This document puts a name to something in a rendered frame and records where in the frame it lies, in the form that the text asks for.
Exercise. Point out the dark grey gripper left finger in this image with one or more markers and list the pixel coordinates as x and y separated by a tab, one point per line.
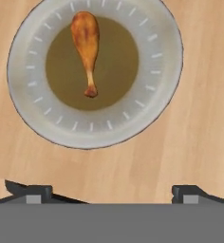
38	193

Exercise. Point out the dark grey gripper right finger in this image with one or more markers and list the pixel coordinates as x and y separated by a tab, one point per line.
188	193

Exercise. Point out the brown chicken drumstick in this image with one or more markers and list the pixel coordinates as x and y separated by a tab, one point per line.
86	41

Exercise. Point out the grey plate with olive centre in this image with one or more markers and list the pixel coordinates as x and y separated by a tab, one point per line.
148	95

